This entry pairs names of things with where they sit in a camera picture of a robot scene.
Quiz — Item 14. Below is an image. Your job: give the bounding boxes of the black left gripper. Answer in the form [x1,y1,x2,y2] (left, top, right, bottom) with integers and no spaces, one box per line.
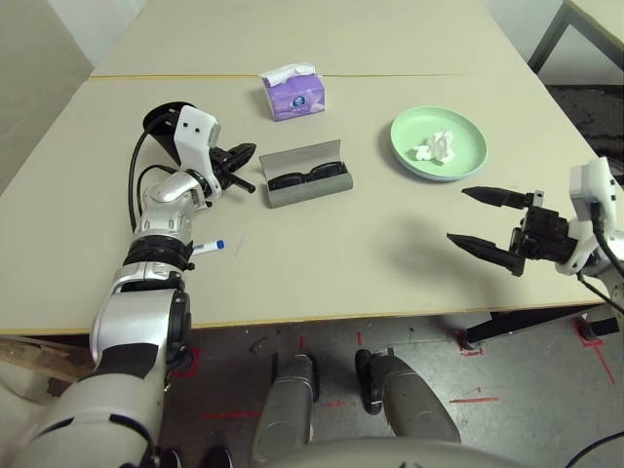
[208,141,258,194]

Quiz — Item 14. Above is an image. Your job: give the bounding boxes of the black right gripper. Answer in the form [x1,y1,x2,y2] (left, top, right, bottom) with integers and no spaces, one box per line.
[446,185,574,278]

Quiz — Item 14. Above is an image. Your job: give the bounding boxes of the grey glasses case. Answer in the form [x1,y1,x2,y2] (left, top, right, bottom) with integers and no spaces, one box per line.
[257,139,355,210]

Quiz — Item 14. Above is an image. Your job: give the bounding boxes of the black sunglasses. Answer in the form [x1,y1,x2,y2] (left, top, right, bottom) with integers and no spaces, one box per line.
[267,163,348,192]

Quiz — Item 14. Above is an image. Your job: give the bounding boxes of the white tissue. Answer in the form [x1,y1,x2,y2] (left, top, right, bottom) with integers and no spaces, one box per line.
[412,129,457,164]

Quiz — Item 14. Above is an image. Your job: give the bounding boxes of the white marker blue cap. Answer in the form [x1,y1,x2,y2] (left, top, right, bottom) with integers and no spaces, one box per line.
[191,238,226,257]

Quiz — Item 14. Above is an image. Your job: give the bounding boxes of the green plate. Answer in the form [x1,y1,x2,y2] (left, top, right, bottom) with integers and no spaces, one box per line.
[389,106,488,182]

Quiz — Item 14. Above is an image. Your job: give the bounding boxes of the purple tissue pack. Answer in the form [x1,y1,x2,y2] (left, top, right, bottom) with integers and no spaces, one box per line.
[257,61,328,122]

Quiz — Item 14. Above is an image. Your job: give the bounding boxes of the black plastic cup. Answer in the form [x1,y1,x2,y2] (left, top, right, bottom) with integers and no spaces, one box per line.
[142,99,201,167]

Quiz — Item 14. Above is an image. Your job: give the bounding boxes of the black table foot bar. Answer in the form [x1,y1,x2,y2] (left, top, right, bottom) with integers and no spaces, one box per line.
[465,311,624,345]

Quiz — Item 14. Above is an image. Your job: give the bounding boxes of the grey robot right leg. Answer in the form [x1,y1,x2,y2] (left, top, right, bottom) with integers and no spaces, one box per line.
[355,346,462,445]

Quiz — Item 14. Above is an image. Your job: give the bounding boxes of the grey robot leg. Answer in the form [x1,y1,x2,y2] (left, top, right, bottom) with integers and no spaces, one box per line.
[255,351,323,468]
[355,346,462,445]

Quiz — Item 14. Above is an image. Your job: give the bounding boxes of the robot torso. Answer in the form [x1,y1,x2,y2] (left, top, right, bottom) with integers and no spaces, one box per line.
[253,435,537,468]

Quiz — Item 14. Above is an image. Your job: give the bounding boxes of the grey robot left leg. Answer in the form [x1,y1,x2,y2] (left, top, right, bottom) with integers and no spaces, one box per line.
[255,351,323,468]

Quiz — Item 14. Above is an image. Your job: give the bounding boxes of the wooden plank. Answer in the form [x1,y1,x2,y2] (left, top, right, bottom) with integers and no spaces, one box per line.
[0,335,94,386]

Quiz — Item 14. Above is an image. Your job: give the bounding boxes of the black sneaker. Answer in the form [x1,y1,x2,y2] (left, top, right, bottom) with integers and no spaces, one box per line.
[202,446,235,468]

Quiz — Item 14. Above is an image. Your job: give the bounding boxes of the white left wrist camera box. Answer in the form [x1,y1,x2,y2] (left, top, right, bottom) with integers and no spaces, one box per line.
[171,104,223,201]

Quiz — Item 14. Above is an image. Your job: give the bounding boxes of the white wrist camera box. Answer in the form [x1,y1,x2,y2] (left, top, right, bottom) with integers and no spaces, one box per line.
[555,156,618,277]
[171,104,223,201]

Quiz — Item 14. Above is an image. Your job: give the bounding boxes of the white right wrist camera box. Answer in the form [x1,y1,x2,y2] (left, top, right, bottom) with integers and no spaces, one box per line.
[555,156,618,277]

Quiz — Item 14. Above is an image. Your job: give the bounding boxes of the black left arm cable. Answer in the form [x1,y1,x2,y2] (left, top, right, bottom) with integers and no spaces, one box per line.
[127,104,186,233]

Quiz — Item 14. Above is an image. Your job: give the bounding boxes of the beige table black frame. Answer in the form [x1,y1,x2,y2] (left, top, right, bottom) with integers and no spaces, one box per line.
[527,0,624,74]

